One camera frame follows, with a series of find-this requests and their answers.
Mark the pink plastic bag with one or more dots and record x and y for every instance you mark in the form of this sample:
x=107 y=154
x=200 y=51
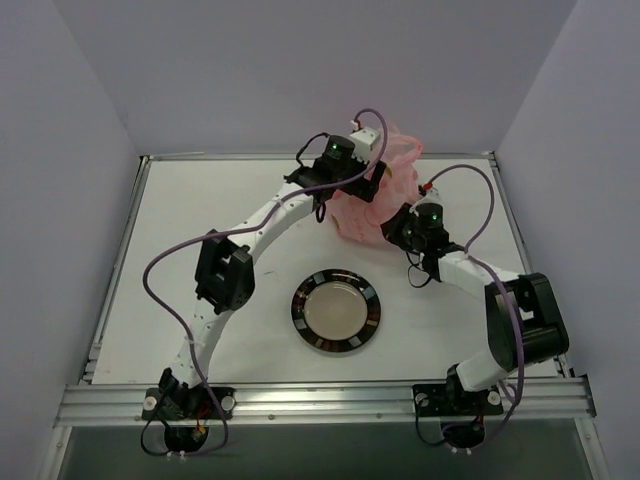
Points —
x=356 y=220

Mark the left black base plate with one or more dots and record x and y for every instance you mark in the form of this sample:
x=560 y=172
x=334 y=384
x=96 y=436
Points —
x=185 y=404

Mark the aluminium front rail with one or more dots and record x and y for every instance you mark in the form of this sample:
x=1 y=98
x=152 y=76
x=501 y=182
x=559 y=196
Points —
x=315 y=403

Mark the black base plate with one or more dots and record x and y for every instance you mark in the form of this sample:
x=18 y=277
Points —
x=438 y=400
x=185 y=404

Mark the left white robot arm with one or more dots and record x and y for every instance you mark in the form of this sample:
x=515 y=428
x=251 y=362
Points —
x=224 y=275

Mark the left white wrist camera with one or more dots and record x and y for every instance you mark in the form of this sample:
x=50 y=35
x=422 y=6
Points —
x=364 y=139

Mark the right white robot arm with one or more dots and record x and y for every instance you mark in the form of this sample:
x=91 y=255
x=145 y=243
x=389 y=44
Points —
x=524 y=324

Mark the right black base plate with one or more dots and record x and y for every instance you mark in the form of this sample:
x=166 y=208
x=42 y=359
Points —
x=438 y=400

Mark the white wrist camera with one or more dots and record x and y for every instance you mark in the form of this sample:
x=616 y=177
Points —
x=429 y=194
x=364 y=139

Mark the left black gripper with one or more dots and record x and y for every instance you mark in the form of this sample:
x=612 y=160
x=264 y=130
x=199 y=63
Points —
x=367 y=185

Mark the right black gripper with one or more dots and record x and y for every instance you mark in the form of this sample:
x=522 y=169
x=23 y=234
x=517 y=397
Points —
x=395 y=226

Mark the black rimmed ceramic plate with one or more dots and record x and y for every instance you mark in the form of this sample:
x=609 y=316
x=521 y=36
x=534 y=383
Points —
x=336 y=311

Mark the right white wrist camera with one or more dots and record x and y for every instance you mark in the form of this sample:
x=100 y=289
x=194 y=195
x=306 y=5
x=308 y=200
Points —
x=429 y=194

